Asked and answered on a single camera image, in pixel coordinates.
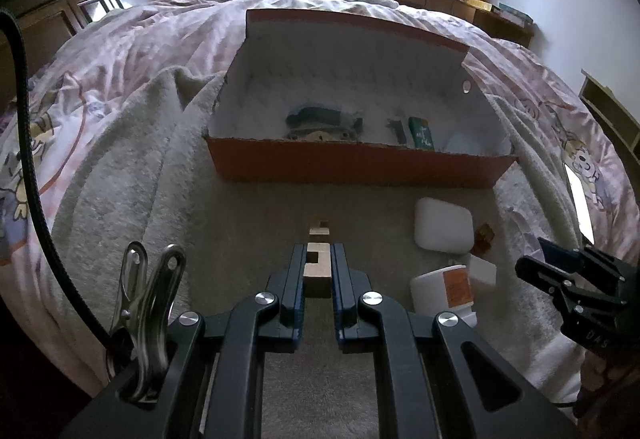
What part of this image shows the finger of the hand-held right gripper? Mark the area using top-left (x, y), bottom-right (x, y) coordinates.
top-left (539, 237), bottom-right (627, 281)
top-left (515, 255), bottom-right (577, 301)

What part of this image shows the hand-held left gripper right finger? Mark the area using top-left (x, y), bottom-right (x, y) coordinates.
top-left (331, 243), bottom-right (576, 439)

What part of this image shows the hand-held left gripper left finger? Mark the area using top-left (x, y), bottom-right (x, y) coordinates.
top-left (100, 243), bottom-right (307, 439)

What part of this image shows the small white charger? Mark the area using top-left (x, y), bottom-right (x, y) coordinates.
top-left (467, 254), bottom-right (497, 286)

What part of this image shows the small brown wooden cube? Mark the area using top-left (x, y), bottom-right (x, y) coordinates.
top-left (475, 224), bottom-right (496, 255)

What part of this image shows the white bottle with orange label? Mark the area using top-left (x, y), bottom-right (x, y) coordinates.
top-left (410, 265), bottom-right (476, 326)

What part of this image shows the white oval case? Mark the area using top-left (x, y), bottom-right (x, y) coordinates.
top-left (414, 197), bottom-right (473, 252)

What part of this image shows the orange cardboard box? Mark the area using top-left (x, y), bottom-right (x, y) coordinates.
top-left (202, 9), bottom-right (518, 190)

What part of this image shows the grey plastic plate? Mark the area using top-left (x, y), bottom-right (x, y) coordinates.
top-left (287, 125), bottom-right (362, 143)

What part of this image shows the blue curved plastic handle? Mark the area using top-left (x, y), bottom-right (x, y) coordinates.
top-left (286, 106), bottom-right (363, 130)

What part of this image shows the small green box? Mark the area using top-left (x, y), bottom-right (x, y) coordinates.
top-left (409, 116), bottom-right (435, 150)

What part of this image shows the person's right hand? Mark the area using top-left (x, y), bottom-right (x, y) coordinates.
top-left (575, 351), bottom-right (640, 420)

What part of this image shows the light wooden shelf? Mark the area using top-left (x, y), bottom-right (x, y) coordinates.
top-left (580, 69), bottom-right (640, 148)

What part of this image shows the steel spring clip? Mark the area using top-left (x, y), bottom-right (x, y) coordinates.
top-left (105, 241), bottom-right (187, 405)

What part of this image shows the grey terry towel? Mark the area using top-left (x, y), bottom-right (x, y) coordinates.
top-left (50, 69), bottom-right (601, 439)

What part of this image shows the green book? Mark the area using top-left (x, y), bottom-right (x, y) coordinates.
top-left (497, 3), bottom-right (534, 26)

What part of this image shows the pink printed bedsheet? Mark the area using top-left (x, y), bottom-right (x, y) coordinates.
top-left (0, 0), bottom-right (640, 400)

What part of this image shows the black cable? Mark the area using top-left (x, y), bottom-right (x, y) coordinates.
top-left (0, 9), bottom-right (113, 351)

